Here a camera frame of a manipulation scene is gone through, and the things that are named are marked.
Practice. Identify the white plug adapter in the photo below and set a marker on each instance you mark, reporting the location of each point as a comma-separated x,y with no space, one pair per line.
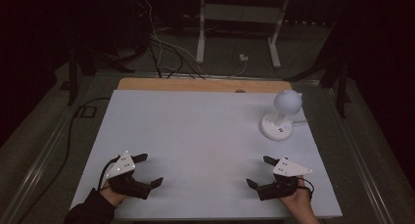
243,57

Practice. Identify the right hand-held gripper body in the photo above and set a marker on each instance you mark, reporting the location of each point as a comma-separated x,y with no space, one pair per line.
288,168

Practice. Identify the white table mat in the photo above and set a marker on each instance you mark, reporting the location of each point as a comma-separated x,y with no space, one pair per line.
195,145

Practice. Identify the wooden table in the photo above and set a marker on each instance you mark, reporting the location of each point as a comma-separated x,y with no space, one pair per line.
195,84

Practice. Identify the grey metal stand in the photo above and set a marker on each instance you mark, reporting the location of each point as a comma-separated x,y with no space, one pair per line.
200,38

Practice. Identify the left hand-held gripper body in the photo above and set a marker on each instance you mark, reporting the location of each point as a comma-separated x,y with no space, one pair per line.
123,167

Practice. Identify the person's left hand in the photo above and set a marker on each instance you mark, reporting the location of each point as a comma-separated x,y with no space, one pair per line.
112,197

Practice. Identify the person's right hand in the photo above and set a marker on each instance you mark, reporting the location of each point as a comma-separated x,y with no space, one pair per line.
300,199

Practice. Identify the white globe desk lamp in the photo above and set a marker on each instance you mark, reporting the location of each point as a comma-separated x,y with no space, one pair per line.
287,101

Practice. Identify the metal floor rail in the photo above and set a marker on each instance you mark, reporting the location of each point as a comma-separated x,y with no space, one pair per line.
360,158
39,158

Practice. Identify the black stand legs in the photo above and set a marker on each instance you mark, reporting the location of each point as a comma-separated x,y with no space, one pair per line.
72,80
341,93

